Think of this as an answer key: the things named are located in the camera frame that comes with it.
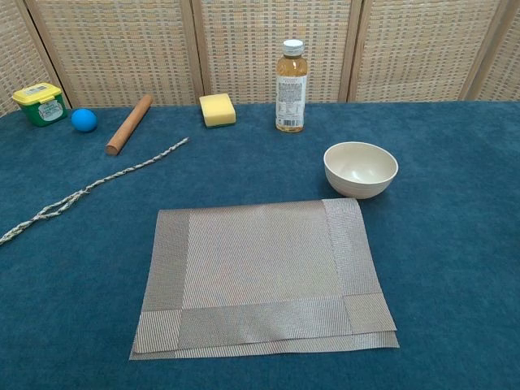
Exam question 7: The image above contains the gray woven placemat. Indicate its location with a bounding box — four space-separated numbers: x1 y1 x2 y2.
128 197 400 361

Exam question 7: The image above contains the white ceramic bowl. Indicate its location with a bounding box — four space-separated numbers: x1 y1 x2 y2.
323 141 400 200

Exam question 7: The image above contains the yellow sponge block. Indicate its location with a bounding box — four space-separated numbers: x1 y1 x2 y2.
198 93 237 130

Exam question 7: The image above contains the amber drink bottle white cap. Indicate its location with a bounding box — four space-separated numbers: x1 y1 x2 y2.
275 39 306 133

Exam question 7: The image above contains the wooden rolling pin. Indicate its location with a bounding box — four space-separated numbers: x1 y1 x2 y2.
105 94 154 157

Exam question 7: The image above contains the blue ball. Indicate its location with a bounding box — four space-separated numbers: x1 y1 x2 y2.
71 108 98 133

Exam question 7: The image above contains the blue table cloth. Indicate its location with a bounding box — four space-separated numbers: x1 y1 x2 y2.
0 101 520 390

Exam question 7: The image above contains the woven bamboo folding screen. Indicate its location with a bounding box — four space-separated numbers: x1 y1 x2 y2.
0 0 520 119

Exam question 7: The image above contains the green container yellow lid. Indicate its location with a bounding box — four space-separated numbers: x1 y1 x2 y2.
11 82 69 128

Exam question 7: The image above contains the twisted beige rope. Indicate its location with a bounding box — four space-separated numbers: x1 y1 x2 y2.
0 136 190 246

